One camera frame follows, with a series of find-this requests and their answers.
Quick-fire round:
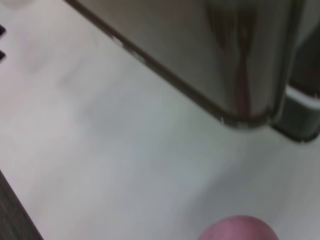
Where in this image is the brown translucent drawer with toys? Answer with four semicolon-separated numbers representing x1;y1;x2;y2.
63;0;302;130

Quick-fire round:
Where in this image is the pink peach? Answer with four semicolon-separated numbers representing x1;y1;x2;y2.
198;214;280;240

